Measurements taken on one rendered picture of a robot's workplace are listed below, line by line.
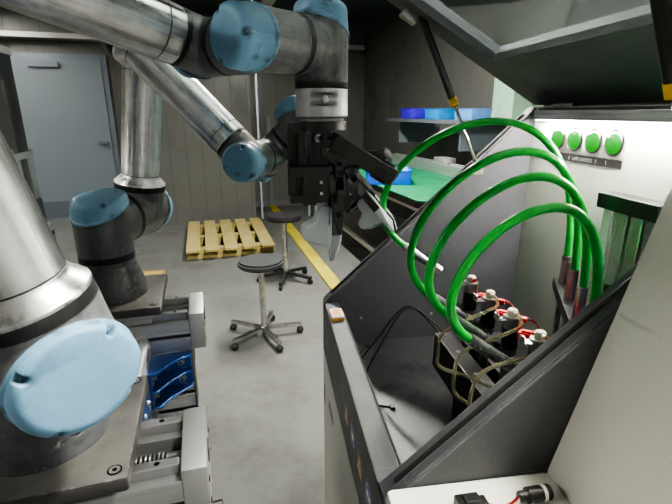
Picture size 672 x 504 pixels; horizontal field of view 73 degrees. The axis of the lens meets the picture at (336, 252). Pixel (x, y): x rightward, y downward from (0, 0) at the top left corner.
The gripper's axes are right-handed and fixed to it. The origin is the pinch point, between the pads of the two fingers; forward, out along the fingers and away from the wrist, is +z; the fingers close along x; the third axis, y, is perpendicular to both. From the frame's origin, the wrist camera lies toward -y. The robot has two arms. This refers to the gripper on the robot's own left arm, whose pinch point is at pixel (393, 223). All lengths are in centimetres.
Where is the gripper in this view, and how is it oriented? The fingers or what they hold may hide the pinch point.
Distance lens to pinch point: 93.9
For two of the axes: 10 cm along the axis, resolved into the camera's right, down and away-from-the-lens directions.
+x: -3.2, 0.6, -9.4
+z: 6.0, 7.9, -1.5
